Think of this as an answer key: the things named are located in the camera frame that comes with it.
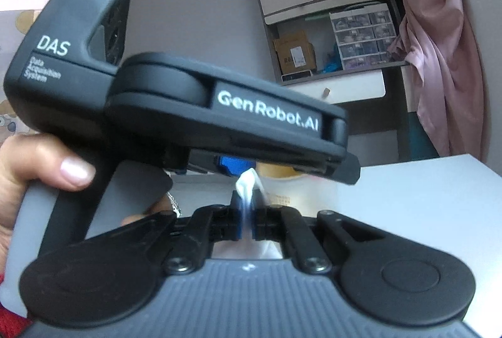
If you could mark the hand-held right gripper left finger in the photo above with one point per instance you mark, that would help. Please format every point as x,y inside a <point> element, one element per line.
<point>235,220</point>

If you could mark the clear bottle with yellow cap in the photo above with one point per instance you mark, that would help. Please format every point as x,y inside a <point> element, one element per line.
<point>279,201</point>

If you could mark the small black device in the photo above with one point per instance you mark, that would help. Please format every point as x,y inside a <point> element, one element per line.
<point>297,76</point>

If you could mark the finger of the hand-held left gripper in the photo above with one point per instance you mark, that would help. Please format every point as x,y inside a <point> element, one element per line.
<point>229,165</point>
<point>347,171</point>

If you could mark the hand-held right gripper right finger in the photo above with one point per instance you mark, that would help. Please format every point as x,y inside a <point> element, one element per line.
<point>259,222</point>

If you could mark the drawer knob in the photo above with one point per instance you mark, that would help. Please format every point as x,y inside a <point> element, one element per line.
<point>326,92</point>

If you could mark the red patterned cloth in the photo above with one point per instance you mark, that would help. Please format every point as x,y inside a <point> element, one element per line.
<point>11,306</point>

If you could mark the dark shelf unit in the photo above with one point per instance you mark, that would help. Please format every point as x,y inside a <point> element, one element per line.
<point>325,7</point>

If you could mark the pink curtain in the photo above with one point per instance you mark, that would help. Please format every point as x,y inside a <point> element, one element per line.
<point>439,48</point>

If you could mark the teal cabinet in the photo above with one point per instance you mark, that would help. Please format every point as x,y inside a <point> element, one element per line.
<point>423,138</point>

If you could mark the white desk drawer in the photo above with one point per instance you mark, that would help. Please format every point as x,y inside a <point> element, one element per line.
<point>353,87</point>

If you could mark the blue items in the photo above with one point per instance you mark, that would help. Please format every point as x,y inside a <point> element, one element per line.
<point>331,61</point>

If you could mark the clear plastic drawer organiser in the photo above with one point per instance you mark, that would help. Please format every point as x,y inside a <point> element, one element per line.
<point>362,36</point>

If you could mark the white tissue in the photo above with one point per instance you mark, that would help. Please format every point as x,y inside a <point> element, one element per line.
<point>247,185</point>

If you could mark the person's left hand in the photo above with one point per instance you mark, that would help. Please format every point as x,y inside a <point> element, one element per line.
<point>23,165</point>

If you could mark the cardboard box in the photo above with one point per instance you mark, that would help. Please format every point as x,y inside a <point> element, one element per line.
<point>294,52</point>

